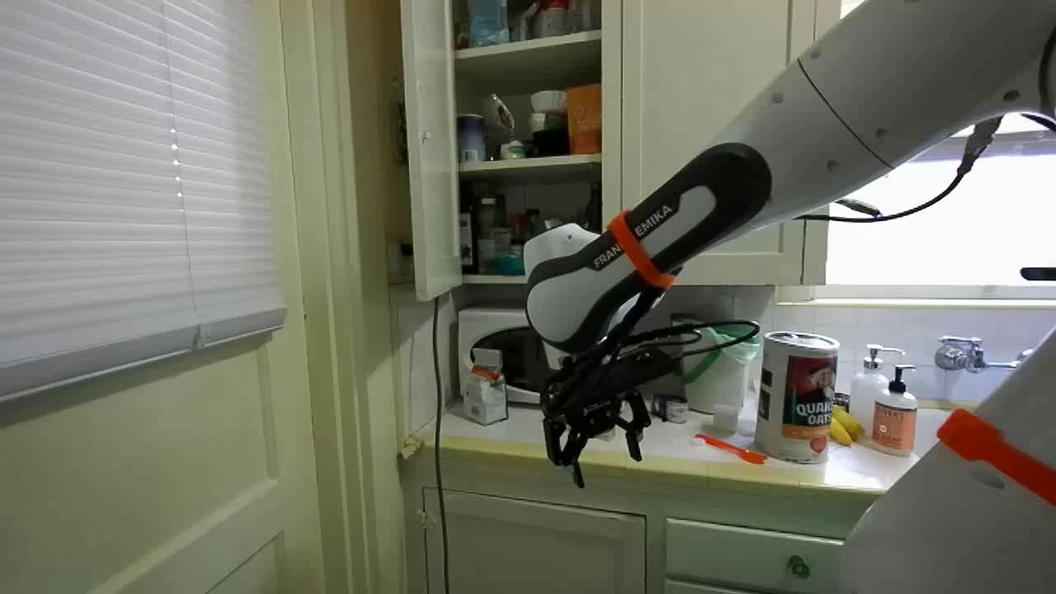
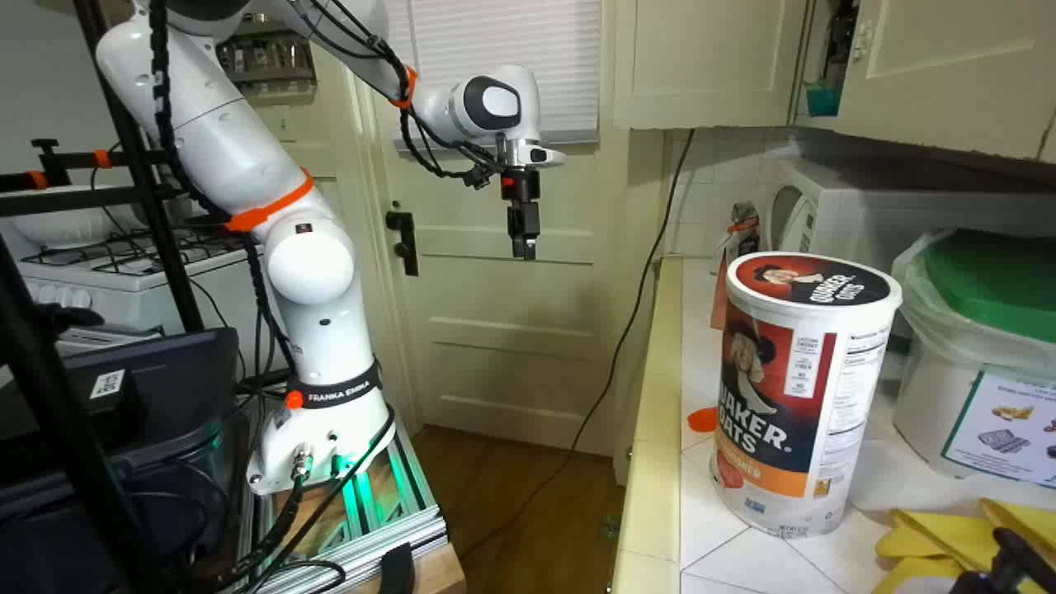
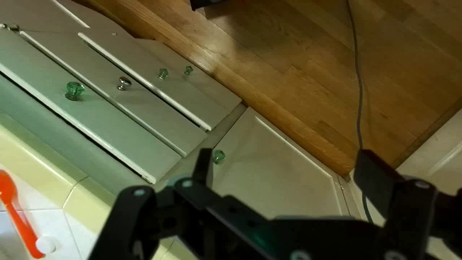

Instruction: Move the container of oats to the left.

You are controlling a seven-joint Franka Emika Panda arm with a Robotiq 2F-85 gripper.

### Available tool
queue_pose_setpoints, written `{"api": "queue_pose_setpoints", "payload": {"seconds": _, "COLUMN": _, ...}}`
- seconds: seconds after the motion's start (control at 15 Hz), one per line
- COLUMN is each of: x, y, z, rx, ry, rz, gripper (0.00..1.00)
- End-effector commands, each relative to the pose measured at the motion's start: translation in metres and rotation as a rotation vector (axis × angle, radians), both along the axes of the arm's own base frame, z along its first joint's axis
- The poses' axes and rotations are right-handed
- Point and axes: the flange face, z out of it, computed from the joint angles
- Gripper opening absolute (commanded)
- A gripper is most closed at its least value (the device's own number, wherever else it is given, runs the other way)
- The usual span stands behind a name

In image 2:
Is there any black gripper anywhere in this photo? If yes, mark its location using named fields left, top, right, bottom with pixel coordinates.
left=501, top=167, right=538, bottom=260

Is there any Quaker oats container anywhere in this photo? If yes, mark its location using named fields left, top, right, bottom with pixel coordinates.
left=714, top=251, right=901, bottom=536

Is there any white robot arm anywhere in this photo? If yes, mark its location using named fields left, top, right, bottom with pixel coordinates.
left=97, top=0, right=559, bottom=496

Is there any white window blind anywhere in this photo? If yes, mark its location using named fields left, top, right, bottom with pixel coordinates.
left=405, top=0, right=599, bottom=144

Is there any white microwave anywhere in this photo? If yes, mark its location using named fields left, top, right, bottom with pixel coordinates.
left=769, top=157, right=1056, bottom=271

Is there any white stove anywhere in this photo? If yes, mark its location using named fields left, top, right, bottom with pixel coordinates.
left=6, top=203, right=253, bottom=338

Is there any white tub green lid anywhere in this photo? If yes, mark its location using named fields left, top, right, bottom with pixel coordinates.
left=893, top=229, right=1056, bottom=487

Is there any black door handle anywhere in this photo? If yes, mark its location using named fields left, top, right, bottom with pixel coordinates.
left=387, top=212, right=418, bottom=277

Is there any black power cable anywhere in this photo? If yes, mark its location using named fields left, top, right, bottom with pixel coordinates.
left=454, top=127, right=698, bottom=557

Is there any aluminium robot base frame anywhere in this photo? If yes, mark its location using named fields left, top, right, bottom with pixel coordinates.
left=242, top=433, right=449, bottom=594

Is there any black camera tripod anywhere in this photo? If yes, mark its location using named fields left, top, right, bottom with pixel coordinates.
left=951, top=527, right=1056, bottom=594

